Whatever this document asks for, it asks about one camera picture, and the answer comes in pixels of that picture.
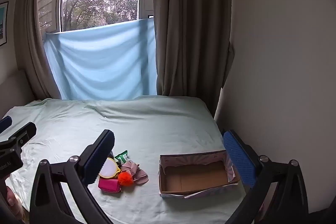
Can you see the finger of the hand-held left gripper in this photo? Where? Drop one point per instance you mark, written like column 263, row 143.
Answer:
column 23, row 132
column 4, row 123

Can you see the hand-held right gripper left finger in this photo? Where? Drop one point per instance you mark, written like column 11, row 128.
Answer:
column 99, row 153

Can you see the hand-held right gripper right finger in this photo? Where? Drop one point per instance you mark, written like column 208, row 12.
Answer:
column 239, row 155

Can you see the yellow-rimmed round mirror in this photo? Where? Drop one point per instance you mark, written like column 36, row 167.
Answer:
column 110, row 169

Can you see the green wet wipes packet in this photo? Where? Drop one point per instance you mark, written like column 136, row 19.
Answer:
column 122, row 156

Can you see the pink zipper pouch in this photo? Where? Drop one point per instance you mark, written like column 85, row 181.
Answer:
column 109, row 185

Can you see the orange pompom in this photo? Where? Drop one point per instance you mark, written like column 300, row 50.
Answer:
column 124, row 178

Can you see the pink fabric bow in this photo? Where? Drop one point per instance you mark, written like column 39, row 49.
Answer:
column 136, row 171

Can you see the patterned cardboard box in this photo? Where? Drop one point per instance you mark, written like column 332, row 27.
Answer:
column 194, row 176

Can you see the person's left hand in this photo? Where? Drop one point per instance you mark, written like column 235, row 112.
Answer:
column 14, row 203

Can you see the beige padded headboard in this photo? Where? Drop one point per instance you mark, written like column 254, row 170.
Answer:
column 15, row 92

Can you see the beige curtain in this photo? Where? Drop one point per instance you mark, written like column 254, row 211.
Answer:
column 189, row 29
column 34, row 43

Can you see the light blue hanging cloth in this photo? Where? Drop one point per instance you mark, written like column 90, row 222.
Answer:
column 102, row 64

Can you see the framed wall picture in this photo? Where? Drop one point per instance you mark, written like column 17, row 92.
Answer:
column 3, row 23

